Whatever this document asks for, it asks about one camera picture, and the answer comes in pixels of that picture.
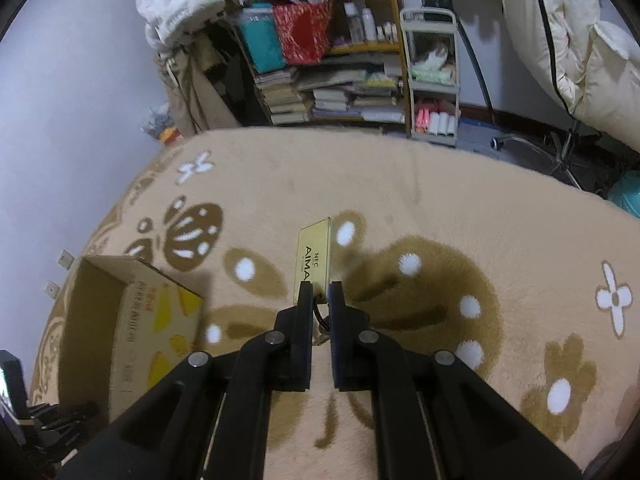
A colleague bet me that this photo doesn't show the row of pink white bottles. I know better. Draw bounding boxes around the row of pink white bottles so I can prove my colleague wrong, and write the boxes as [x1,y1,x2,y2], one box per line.
[414,109,458,136]

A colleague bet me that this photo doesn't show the row of cosmetic bottles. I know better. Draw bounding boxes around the row of cosmetic bottles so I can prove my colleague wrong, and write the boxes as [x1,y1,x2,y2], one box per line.
[342,1,401,46]

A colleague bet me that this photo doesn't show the dark hanging garment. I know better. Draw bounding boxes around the dark hanging garment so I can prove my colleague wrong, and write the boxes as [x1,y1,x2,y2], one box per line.
[200,20,251,126]

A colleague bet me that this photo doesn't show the green tissue packs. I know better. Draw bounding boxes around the green tissue packs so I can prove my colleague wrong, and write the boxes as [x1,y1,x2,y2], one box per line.
[411,66,457,86]

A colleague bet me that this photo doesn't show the black pole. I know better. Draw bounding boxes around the black pole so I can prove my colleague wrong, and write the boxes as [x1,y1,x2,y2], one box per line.
[417,0,496,111]

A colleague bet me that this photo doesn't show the red gift bag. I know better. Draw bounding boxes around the red gift bag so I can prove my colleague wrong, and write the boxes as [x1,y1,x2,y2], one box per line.
[272,0,335,66]

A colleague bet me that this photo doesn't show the cream padded chair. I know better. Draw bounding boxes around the cream padded chair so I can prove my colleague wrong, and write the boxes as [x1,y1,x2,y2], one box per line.
[490,0,640,191]

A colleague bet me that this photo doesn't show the white puffer jacket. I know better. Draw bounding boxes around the white puffer jacket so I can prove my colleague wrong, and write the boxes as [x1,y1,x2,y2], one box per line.
[135,0,226,51]

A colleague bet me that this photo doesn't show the teal bag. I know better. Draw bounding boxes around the teal bag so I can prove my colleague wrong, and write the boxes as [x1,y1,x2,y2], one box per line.
[237,2,288,75]

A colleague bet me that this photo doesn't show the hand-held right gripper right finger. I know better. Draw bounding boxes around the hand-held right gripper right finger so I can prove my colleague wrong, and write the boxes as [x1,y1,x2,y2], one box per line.
[327,280,583,480]

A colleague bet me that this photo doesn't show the cardboard box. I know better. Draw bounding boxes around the cardboard box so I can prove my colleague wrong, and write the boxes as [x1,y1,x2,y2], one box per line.
[56,254,207,423]

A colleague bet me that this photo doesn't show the white trolley cart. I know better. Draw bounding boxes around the white trolley cart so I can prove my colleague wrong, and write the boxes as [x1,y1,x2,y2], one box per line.
[400,7,461,148]

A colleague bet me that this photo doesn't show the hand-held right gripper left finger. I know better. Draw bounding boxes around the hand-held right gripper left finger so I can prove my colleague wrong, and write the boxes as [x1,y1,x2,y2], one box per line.
[57,280,315,480]

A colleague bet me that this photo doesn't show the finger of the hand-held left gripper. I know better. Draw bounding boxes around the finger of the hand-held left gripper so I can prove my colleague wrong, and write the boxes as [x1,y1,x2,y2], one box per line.
[37,422,88,463]
[27,400,101,428]

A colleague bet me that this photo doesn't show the beige hanging garment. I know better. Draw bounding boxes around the beige hanging garment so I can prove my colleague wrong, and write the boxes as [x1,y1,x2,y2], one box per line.
[155,45,241,136]

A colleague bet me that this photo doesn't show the printed beige blanket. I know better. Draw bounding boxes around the printed beige blanket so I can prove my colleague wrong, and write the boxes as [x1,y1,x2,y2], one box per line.
[27,127,640,480]

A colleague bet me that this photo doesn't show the stack of books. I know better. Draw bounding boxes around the stack of books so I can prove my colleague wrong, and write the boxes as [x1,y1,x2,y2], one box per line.
[254,55,407,127]

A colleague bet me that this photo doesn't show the wooden shelf unit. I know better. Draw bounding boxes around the wooden shelf unit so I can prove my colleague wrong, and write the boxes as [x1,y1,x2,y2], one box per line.
[227,0,408,128]

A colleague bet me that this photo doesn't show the gold card tag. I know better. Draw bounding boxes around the gold card tag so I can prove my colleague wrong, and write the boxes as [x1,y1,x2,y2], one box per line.
[293,216,333,333]

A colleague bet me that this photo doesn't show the plastic bag of toys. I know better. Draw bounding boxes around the plastic bag of toys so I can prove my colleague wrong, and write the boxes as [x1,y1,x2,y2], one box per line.
[140,102,185,147]

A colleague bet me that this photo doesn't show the brown white plush toy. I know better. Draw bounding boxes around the brown white plush toy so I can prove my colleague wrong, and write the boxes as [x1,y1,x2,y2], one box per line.
[416,42,449,70]

